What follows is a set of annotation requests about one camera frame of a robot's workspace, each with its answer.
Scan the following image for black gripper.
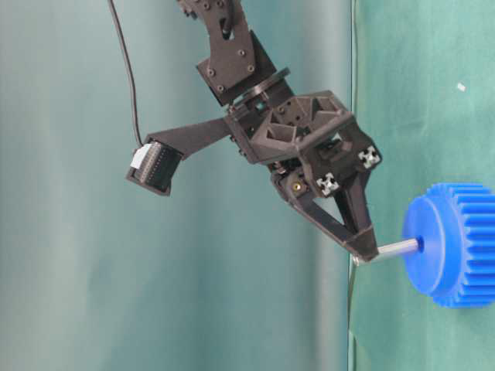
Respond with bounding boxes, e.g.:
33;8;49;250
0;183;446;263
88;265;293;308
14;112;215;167
146;91;381;260

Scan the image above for grey metal shaft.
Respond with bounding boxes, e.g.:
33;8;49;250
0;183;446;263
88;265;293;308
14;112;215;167
351;239;420;266

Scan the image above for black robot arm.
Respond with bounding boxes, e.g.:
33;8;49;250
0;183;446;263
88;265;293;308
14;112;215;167
128;1;381;261

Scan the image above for blue plastic gear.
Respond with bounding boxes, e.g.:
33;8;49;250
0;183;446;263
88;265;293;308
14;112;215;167
402;182;494;308

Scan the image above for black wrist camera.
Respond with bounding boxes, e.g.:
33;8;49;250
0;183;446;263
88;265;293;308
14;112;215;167
126;141;183;196

